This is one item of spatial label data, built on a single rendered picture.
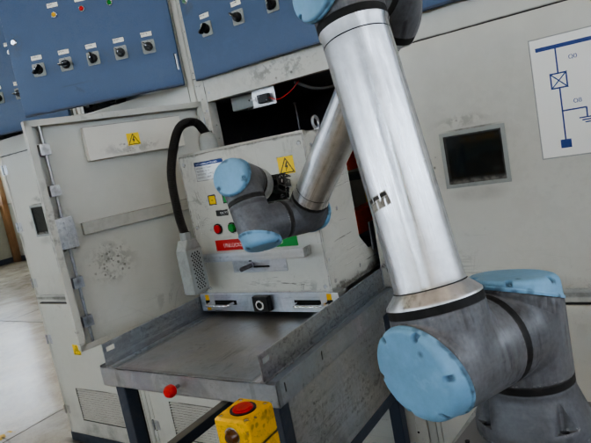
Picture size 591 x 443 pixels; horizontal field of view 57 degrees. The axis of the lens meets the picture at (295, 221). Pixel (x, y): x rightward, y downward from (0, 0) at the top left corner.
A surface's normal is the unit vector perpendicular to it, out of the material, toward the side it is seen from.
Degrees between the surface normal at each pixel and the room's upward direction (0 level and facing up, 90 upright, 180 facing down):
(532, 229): 90
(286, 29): 90
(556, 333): 88
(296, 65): 90
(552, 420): 67
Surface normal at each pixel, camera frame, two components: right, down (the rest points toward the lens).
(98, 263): 0.62, -0.01
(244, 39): -0.53, 0.22
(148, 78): -0.06, 0.15
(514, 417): -0.66, -0.17
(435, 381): -0.79, 0.27
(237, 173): -0.37, -0.15
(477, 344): 0.37, -0.25
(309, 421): 0.83, -0.08
